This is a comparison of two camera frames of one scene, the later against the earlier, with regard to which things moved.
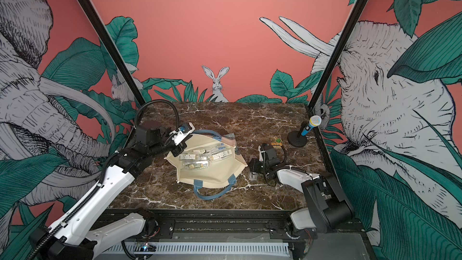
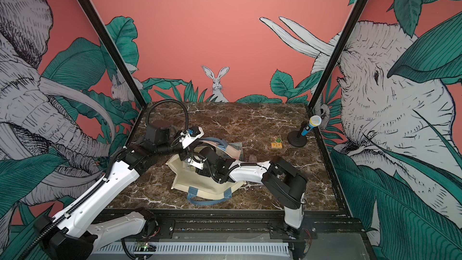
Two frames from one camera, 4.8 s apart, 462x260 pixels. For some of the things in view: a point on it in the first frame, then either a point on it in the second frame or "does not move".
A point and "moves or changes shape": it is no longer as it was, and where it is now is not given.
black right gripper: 254,167 -> 203,173
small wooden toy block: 277,142 does not move
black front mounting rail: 231,224 does not move
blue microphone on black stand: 298,138 does not move
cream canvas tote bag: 211,161 moves or changes shape
